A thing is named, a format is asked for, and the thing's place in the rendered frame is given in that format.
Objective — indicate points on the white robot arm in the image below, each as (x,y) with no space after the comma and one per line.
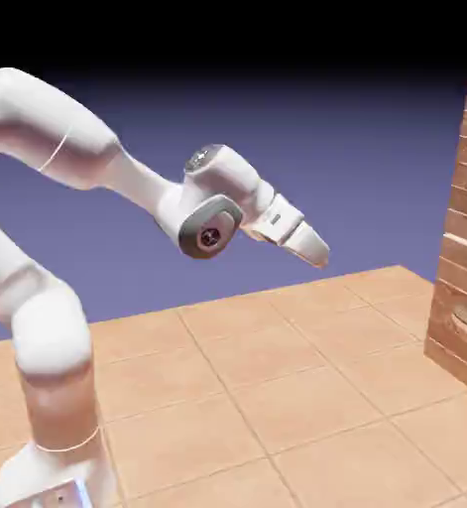
(78,147)

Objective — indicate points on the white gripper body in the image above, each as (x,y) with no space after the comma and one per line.
(308,244)

